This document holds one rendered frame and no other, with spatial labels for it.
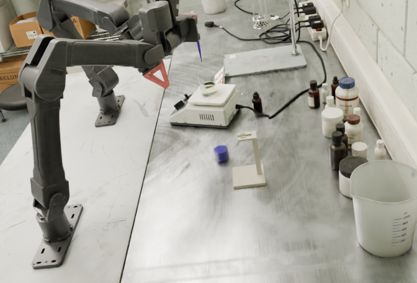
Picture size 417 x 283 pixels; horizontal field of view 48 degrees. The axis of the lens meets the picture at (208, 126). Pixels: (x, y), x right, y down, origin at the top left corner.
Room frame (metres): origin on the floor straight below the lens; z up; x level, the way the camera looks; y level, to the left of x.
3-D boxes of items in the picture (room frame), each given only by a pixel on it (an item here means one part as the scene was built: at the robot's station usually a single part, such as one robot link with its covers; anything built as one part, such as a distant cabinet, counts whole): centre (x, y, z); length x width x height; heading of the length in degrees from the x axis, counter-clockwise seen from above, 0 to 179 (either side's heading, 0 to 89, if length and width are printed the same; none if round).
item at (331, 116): (1.06, -0.33, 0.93); 0.06 x 0.06 x 0.07
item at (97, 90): (1.46, 0.31, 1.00); 0.09 x 0.06 x 0.06; 145
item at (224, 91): (1.28, -0.03, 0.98); 0.12 x 0.12 x 0.01; 61
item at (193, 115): (1.29, -0.01, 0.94); 0.22 x 0.13 x 0.08; 61
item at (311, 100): (1.22, -0.33, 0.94); 0.03 x 0.03 x 0.08
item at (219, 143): (1.05, -0.02, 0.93); 0.04 x 0.04 x 0.06
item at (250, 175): (0.94, -0.08, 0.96); 0.08 x 0.08 x 0.13; 83
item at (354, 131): (0.99, -0.36, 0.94); 0.05 x 0.05 x 0.09
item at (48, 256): (0.87, 0.40, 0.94); 0.20 x 0.07 x 0.08; 173
